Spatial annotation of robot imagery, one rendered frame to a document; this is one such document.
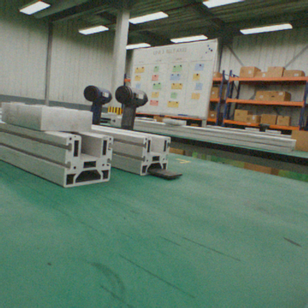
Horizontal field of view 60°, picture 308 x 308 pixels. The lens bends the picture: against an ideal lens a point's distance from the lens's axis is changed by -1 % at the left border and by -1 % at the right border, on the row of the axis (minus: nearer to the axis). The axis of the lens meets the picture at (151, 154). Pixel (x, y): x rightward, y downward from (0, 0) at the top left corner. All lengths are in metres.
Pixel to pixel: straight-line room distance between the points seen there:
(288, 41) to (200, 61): 8.17
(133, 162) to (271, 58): 11.22
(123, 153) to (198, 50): 3.25
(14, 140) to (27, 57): 12.69
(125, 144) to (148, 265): 0.39
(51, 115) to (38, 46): 13.03
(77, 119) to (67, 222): 0.26
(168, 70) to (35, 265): 3.85
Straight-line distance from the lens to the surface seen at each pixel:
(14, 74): 12.97
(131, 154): 0.59
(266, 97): 10.49
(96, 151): 0.50
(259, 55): 11.92
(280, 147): 1.87
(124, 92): 0.87
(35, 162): 0.52
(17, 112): 0.57
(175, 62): 3.96
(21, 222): 0.33
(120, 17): 9.83
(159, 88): 4.06
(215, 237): 0.33
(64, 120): 0.52
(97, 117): 1.04
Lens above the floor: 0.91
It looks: 8 degrees down
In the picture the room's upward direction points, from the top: 6 degrees clockwise
